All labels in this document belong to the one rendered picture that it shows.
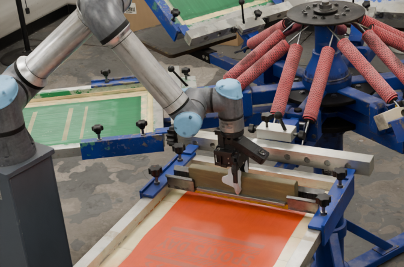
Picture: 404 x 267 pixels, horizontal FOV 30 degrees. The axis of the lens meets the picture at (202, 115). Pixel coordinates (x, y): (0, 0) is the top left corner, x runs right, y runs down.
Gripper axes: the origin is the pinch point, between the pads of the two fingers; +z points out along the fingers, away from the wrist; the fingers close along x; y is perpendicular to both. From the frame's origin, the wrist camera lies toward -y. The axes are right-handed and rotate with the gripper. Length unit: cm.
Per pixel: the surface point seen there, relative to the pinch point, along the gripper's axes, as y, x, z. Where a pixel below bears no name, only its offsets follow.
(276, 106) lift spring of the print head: 6.2, -45.3, -6.7
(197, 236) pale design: 5.5, 21.4, 5.3
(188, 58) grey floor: 200, -330, 100
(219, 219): 3.3, 11.1, 5.3
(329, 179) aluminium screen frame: -22.9, -16.0, 1.8
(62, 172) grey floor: 187, -135, 101
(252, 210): -4.4, 3.6, 5.3
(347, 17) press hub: -10, -80, -30
